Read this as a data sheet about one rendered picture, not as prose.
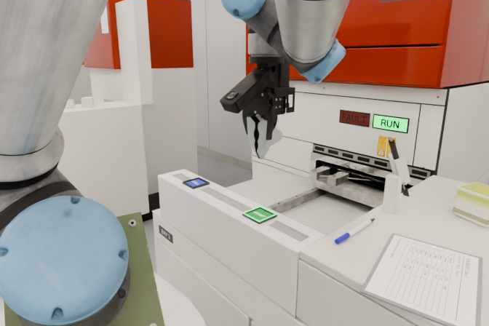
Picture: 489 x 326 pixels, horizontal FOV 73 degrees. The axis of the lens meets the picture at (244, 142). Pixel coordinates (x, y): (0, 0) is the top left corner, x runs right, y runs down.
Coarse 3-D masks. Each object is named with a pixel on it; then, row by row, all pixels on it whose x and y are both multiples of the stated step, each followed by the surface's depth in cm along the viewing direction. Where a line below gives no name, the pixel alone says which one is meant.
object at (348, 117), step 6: (342, 114) 120; (348, 114) 118; (354, 114) 116; (360, 114) 115; (366, 114) 113; (342, 120) 120; (348, 120) 119; (354, 120) 117; (360, 120) 115; (366, 120) 113
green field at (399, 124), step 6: (378, 120) 110; (384, 120) 108; (390, 120) 107; (396, 120) 106; (402, 120) 104; (378, 126) 110; (384, 126) 109; (390, 126) 107; (396, 126) 106; (402, 126) 104
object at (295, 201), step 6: (306, 192) 116; (312, 192) 116; (318, 192) 119; (324, 192) 121; (288, 198) 111; (294, 198) 111; (300, 198) 112; (306, 198) 115; (312, 198) 117; (276, 204) 106; (282, 204) 107; (288, 204) 109; (294, 204) 111; (276, 210) 105; (282, 210) 107
